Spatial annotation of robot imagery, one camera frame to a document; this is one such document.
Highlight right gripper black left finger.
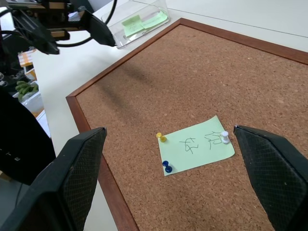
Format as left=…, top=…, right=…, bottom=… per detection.
left=0, top=127, right=108, bottom=231

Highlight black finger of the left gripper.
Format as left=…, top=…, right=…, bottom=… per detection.
left=80, top=10, right=118, bottom=48
left=13, top=13, right=60, bottom=55

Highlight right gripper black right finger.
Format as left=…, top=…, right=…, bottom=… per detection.
left=232, top=124, right=308, bottom=231

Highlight green handwritten sticky note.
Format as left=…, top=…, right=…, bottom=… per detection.
left=157, top=115, right=236, bottom=177

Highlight blue push pin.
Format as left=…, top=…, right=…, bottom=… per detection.
left=162, top=160, right=174, bottom=174

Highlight orange and white box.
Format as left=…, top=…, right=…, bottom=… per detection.
left=17, top=49, right=37, bottom=81

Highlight clear plastic box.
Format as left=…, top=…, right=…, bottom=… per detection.
left=101, top=0, right=171, bottom=50

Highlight green toy vegetables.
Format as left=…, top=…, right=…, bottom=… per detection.
left=15, top=80, right=39, bottom=101

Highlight black robot torso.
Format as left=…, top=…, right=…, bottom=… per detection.
left=0, top=84, right=57, bottom=186

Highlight white storage bin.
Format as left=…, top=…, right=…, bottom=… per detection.
left=12, top=90, right=51, bottom=138

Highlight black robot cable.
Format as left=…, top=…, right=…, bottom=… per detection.
left=55, top=0, right=118, bottom=48

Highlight cork board with wooden frame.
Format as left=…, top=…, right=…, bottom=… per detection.
left=65, top=18, right=308, bottom=231

